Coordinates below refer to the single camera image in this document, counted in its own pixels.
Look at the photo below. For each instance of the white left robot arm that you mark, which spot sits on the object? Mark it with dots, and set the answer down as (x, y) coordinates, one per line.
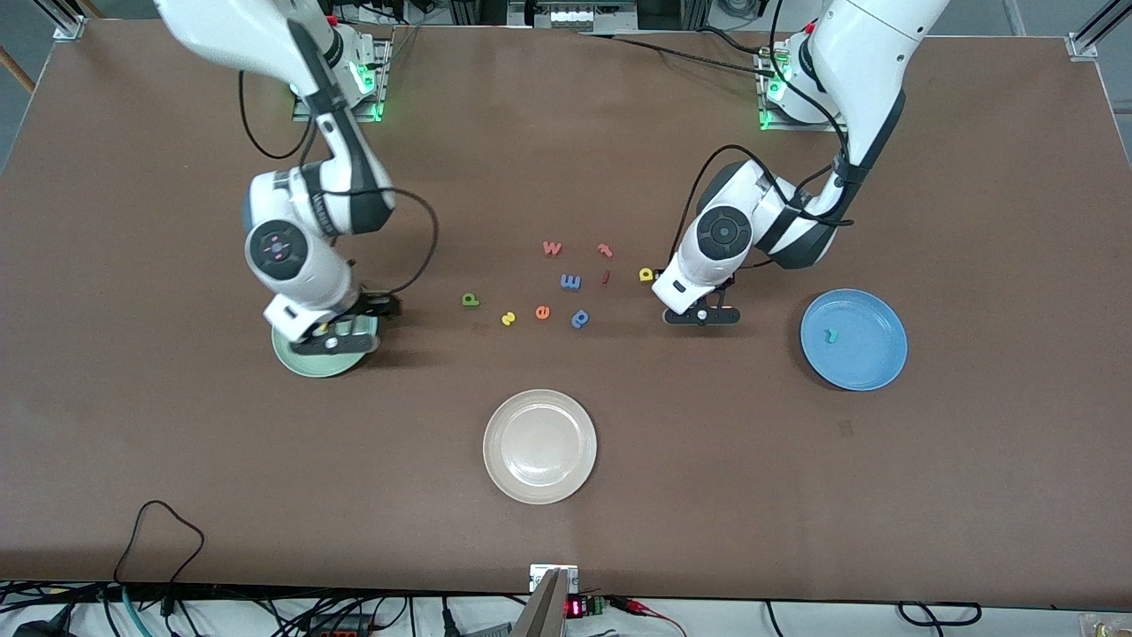
(862, 53)

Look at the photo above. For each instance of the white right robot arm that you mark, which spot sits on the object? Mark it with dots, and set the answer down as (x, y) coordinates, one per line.
(265, 35)

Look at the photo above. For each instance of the light green plate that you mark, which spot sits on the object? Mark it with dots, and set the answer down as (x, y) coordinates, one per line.
(318, 364)

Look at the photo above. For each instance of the blue foam letter a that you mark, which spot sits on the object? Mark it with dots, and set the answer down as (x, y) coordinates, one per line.
(579, 318)

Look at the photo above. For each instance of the blue foam letter m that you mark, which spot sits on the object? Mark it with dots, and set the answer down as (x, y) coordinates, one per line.
(570, 281)

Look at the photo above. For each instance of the blue plate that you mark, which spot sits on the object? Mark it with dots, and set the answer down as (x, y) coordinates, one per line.
(862, 349)

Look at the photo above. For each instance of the white plate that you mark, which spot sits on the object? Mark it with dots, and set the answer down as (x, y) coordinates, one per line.
(539, 447)

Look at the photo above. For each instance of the grey control box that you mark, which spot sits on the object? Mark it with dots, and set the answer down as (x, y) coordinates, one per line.
(570, 13)

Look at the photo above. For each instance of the red digit display module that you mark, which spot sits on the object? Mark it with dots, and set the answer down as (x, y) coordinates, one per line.
(585, 607)

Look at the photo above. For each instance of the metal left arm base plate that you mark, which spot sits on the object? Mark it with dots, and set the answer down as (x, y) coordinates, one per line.
(768, 111)

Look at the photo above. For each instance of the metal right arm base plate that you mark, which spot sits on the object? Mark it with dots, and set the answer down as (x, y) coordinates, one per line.
(382, 88)

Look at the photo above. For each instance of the grey front camera mount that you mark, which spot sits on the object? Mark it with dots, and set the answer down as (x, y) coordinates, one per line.
(553, 588)

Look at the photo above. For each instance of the aluminium frame corner bracket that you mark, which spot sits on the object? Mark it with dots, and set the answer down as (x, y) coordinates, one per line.
(1083, 46)
(69, 29)

